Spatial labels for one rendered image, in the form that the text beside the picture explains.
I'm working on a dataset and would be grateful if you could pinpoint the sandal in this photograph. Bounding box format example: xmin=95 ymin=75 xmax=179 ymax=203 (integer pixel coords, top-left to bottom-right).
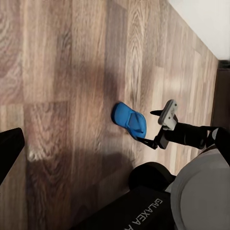
xmin=112 ymin=102 xmax=147 ymax=141

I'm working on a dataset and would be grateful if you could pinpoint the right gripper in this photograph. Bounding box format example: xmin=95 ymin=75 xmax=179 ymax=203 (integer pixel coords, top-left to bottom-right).
xmin=137 ymin=110 xmax=190 ymax=150

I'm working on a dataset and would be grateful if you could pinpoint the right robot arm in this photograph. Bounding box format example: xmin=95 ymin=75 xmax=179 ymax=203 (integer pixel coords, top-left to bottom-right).
xmin=137 ymin=99 xmax=219 ymax=150

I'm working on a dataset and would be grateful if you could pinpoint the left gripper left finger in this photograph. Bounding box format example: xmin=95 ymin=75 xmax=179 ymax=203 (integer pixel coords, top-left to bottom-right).
xmin=0 ymin=127 xmax=25 ymax=185

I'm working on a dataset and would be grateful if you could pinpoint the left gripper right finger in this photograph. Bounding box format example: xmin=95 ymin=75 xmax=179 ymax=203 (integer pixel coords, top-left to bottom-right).
xmin=215 ymin=127 xmax=230 ymax=166

